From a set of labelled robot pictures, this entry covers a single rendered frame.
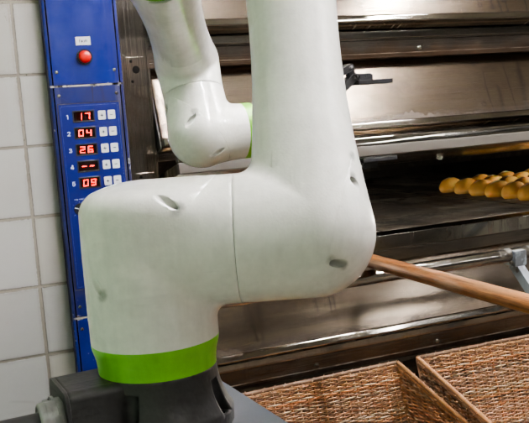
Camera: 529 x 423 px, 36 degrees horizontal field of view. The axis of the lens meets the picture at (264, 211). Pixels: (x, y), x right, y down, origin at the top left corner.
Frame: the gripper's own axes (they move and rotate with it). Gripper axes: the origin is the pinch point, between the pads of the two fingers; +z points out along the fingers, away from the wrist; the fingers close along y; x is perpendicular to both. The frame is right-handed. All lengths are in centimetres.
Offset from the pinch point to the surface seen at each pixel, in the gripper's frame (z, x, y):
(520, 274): 41, -16, 36
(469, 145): 47, -40, 9
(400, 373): 31, -51, 66
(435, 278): 4.9, 5.8, 28.7
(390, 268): 4.7, -9.1, 29.1
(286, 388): -1, -52, 64
